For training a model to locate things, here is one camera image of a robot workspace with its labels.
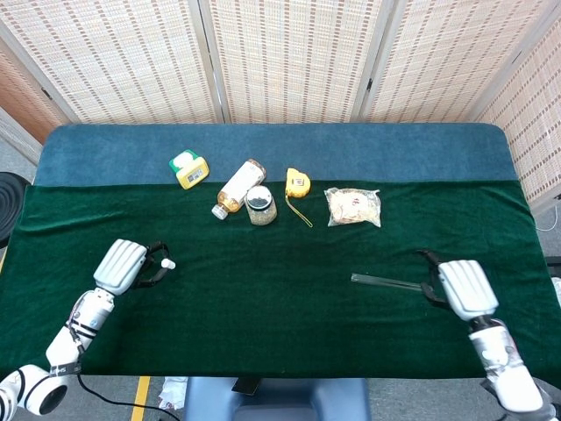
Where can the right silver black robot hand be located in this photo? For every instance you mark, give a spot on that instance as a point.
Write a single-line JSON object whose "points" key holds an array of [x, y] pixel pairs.
{"points": [[466, 287]]}

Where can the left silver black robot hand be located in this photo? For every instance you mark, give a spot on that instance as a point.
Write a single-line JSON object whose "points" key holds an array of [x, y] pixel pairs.
{"points": [[118, 267]]}

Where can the white tube cap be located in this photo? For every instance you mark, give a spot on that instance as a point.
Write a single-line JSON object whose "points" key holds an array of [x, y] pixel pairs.
{"points": [[168, 264]]}

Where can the transparent glass test tube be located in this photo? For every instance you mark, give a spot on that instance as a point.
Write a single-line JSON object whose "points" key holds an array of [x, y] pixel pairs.
{"points": [[381, 281]]}

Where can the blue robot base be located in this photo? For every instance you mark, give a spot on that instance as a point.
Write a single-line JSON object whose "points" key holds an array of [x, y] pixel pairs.
{"points": [[276, 401]]}

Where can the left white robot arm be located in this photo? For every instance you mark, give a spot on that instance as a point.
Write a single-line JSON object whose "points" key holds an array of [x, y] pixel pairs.
{"points": [[66, 342]]}

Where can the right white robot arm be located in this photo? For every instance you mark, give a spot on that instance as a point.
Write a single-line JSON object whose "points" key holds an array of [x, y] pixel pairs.
{"points": [[504, 359]]}

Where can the white object at table side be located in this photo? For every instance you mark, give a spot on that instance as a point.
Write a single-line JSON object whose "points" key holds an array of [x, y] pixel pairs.
{"points": [[557, 291]]}

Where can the yellow green plastic box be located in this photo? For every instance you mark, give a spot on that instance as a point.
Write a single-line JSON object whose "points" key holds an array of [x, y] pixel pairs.
{"points": [[190, 173]]}

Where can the black round stool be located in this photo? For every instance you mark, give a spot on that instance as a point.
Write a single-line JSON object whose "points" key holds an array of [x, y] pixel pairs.
{"points": [[9, 206]]}

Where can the yellow floor tape strip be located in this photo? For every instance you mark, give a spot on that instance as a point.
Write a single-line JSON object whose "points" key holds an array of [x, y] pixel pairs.
{"points": [[140, 399]]}

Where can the white crumpled paper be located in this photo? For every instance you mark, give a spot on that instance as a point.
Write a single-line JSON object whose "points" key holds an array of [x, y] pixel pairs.
{"points": [[172, 392]]}

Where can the clear plastic snack bag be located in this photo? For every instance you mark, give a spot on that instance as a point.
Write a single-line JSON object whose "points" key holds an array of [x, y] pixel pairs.
{"points": [[352, 206]]}

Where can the tea bottle with white cap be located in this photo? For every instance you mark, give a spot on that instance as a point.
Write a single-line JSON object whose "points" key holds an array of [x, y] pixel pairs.
{"points": [[236, 188]]}

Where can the green velvet cloth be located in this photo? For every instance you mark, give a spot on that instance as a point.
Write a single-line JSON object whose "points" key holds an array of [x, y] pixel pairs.
{"points": [[263, 307]]}

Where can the glass jar with black lid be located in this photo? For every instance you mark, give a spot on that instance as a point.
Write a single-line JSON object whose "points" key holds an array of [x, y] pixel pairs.
{"points": [[260, 208]]}

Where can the grey partition board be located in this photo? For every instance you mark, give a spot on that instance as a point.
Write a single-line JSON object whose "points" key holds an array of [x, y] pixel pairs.
{"points": [[15, 136]]}

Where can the small black flat object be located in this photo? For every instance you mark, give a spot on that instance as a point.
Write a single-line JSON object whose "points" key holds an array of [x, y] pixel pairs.
{"points": [[245, 386]]}

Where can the woven bamboo screen panel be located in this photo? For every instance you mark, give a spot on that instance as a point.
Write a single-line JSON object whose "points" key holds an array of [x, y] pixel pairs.
{"points": [[22, 96], [534, 123], [293, 57], [118, 57], [451, 57]]}

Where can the blue cloth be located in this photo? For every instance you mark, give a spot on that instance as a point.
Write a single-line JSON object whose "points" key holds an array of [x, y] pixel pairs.
{"points": [[350, 149]]}

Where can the yellow tape measure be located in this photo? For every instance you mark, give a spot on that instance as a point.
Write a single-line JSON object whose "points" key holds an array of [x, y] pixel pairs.
{"points": [[298, 182]]}

